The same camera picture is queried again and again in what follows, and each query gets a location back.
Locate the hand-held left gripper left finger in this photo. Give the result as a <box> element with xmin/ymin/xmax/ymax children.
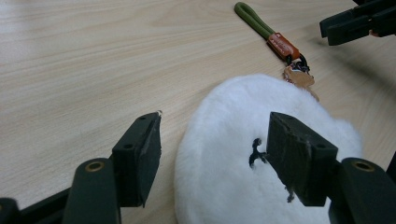
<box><xmin>110</xmin><ymin>111</ymin><xmax>163</xmax><ymax>208</ymax></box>

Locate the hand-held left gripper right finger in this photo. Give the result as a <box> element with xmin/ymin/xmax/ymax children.
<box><xmin>265</xmin><ymin>111</ymin><xmax>339</xmax><ymax>208</ymax></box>

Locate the white fluffy plush toy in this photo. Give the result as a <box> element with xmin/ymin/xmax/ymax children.
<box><xmin>173</xmin><ymin>73</ymin><xmax>364</xmax><ymax>224</ymax></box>

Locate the brass key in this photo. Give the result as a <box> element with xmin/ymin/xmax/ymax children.
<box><xmin>282</xmin><ymin>64</ymin><xmax>320</xmax><ymax>103</ymax></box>

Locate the green strap keychain orange tag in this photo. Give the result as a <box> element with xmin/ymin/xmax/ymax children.
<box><xmin>233</xmin><ymin>1</ymin><xmax>311</xmax><ymax>75</ymax></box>

